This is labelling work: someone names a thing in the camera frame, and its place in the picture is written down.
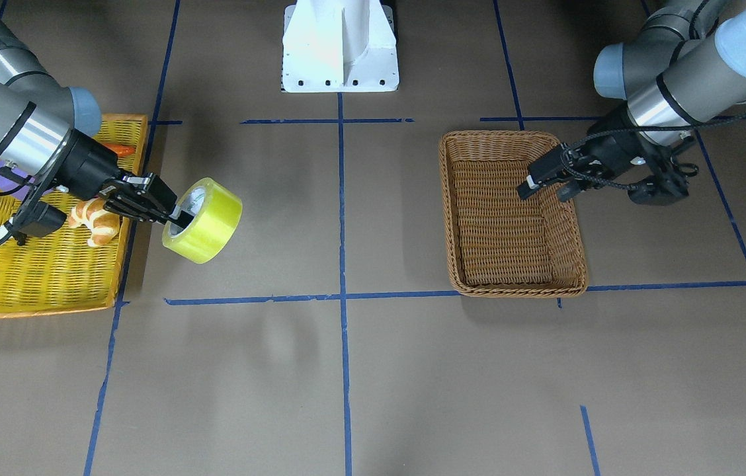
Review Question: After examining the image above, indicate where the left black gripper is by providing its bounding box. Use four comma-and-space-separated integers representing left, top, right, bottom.
517, 106, 644, 202

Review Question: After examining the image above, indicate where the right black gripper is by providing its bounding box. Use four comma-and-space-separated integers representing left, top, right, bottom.
56, 132, 194, 225

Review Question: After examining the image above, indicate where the yellow tape roll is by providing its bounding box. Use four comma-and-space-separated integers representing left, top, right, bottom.
162, 177, 243, 263

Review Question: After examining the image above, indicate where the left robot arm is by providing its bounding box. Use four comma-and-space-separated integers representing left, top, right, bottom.
517, 1, 746, 207

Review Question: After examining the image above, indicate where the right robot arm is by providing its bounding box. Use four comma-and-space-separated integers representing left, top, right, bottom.
0, 19, 194, 228

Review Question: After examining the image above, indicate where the brown wicker basket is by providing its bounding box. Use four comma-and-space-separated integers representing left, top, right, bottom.
438, 130, 589, 298

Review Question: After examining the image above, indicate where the yellow woven basket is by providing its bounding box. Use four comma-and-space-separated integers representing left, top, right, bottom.
0, 114, 149, 319

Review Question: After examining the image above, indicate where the toy croissant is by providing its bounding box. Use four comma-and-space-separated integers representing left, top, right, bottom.
67, 198, 121, 248

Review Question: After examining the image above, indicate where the orange toy carrot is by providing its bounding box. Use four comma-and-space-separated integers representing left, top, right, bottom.
101, 142, 136, 159

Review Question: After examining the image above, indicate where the purple foam cube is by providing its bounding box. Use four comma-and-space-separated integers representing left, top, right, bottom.
0, 160, 38, 202

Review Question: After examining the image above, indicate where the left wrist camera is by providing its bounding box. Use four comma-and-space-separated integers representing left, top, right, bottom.
627, 138, 699, 207

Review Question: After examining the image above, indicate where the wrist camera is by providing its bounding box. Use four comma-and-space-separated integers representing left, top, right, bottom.
627, 138, 699, 207
5, 172, 67, 247

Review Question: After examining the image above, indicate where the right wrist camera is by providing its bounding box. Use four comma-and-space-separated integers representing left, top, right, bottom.
5, 172, 67, 247

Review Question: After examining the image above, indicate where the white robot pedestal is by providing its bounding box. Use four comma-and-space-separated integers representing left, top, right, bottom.
280, 1, 400, 93

